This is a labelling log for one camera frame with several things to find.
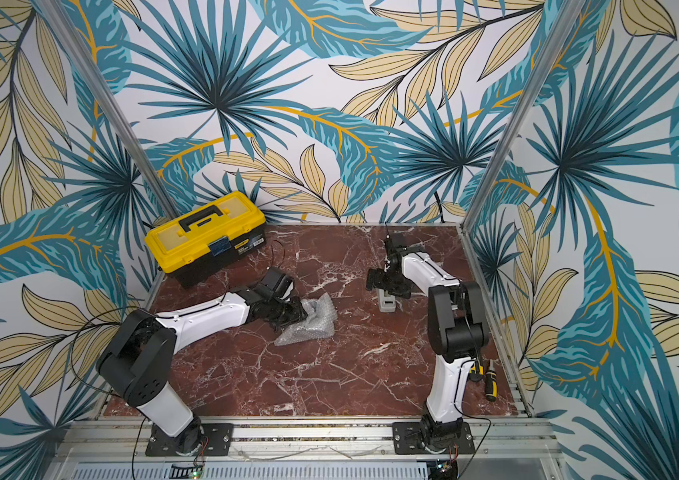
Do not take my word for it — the left aluminium corner post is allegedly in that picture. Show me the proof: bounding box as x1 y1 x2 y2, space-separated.
36 0 179 217

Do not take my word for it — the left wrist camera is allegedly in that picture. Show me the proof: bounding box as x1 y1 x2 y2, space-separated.
255 267 293 300

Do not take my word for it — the right aluminium corner post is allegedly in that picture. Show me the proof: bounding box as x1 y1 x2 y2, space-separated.
461 0 585 236

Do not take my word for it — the aluminium front frame rail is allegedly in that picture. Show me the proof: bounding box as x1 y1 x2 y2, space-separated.
45 417 573 479

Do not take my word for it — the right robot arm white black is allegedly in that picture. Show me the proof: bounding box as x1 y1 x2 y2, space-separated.
367 249 489 453

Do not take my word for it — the clear bubble wrap sheet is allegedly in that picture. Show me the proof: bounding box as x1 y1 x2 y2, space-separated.
274 293 337 346

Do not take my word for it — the yellow black screwdriver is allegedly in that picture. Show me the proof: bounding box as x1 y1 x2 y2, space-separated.
483 360 499 402

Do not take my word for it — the aluminium corner post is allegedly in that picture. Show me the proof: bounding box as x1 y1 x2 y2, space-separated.
36 0 179 217
461 0 585 236

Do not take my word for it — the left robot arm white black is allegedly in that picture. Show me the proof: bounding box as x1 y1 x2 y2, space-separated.
95 288 307 456

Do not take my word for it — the yellow black toolbox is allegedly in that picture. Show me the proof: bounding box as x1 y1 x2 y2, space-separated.
145 192 265 289

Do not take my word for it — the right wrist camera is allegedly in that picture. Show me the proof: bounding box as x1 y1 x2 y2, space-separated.
385 233 409 270

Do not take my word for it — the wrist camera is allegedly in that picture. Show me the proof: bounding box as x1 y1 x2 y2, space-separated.
255 267 293 300
385 233 409 270

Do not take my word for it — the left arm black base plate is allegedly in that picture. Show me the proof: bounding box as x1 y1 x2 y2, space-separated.
145 422 234 457

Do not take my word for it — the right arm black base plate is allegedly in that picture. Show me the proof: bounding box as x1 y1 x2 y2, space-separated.
391 418 475 455

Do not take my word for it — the white tape dispenser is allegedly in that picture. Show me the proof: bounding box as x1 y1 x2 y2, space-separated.
377 289 397 313

